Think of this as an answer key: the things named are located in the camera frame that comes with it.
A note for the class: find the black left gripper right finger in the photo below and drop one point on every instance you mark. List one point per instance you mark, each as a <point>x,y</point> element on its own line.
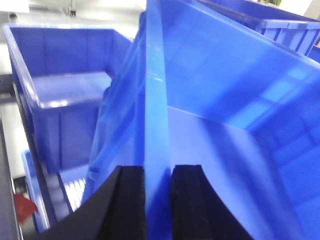
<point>198,213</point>

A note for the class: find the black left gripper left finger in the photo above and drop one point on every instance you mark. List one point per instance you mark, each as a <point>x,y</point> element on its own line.
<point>116,211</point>

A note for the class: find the blue plastic bin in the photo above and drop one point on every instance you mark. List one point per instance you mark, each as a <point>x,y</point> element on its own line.
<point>256,136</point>

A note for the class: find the blue bin on lower level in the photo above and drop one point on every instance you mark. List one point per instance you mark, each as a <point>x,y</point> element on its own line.
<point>55,195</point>

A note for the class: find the red cardboard box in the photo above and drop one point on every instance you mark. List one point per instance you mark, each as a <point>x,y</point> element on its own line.
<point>25,207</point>

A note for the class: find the blue bin front left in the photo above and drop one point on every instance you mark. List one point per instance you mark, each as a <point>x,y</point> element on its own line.
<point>61,72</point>

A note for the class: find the dark blue bin upper right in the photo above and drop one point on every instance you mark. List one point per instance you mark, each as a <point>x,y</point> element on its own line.
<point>246,36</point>

